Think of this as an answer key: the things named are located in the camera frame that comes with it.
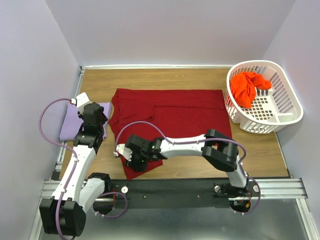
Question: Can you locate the dark red t shirt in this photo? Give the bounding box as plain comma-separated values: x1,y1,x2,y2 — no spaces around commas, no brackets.
108,87,233,181

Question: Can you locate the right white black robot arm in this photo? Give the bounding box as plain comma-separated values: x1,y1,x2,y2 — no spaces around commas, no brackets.
116,129,249,198

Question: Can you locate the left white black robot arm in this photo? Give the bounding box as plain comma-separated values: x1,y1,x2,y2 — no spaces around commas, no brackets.
39,98,111,240

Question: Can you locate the folded purple t shirt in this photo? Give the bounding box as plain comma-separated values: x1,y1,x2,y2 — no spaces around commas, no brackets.
59,102,112,142

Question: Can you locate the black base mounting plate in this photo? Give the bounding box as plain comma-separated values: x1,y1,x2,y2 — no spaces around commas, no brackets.
99,176,261,210

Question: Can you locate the orange t shirt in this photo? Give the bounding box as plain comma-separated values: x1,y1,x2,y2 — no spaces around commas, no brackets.
230,71,272,109

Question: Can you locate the white plastic laundry basket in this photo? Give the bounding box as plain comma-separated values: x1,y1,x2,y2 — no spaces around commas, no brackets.
224,60,304,134

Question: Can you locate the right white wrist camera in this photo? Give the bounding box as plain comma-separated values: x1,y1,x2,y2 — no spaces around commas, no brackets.
113,143,133,162

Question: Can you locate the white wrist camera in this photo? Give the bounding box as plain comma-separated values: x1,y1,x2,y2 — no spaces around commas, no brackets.
69,92,93,114
113,143,133,162

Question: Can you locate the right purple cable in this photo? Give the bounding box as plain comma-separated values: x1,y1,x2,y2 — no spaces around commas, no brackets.
114,121,261,188

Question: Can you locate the purple cable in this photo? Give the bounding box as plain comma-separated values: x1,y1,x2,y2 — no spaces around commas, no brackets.
37,97,81,240
114,121,261,188

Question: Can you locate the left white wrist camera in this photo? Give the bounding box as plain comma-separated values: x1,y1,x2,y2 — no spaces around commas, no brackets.
69,92,93,114

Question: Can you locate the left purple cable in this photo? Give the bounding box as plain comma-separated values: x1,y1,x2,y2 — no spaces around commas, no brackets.
37,97,81,240

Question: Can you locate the aluminium frame rail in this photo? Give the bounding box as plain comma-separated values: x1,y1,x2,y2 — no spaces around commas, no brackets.
28,66,320,240

